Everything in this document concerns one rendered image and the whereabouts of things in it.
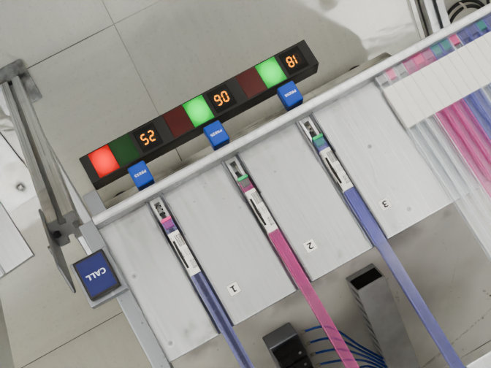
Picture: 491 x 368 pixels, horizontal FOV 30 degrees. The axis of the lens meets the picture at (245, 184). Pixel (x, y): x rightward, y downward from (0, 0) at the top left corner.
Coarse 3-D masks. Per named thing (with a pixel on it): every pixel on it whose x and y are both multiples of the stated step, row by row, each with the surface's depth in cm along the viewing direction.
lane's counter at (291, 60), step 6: (294, 48) 123; (282, 54) 123; (288, 54) 123; (294, 54) 123; (300, 54) 123; (282, 60) 122; (288, 60) 122; (294, 60) 122; (300, 60) 122; (288, 66) 122; (294, 66) 122; (300, 66) 122
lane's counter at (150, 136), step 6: (144, 126) 120; (150, 126) 120; (138, 132) 120; (144, 132) 120; (150, 132) 120; (156, 132) 120; (138, 138) 120; (144, 138) 120; (150, 138) 120; (156, 138) 120; (144, 144) 120; (150, 144) 120; (156, 144) 120; (144, 150) 119
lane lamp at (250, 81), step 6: (246, 72) 122; (252, 72) 122; (240, 78) 122; (246, 78) 122; (252, 78) 122; (258, 78) 122; (240, 84) 122; (246, 84) 122; (252, 84) 122; (258, 84) 122; (246, 90) 121; (252, 90) 121; (258, 90) 121; (264, 90) 121; (252, 96) 121
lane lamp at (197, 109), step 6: (198, 96) 121; (186, 102) 121; (192, 102) 121; (198, 102) 121; (204, 102) 121; (186, 108) 121; (192, 108) 121; (198, 108) 121; (204, 108) 121; (192, 114) 120; (198, 114) 120; (204, 114) 120; (210, 114) 120; (192, 120) 120; (198, 120) 120; (204, 120) 120
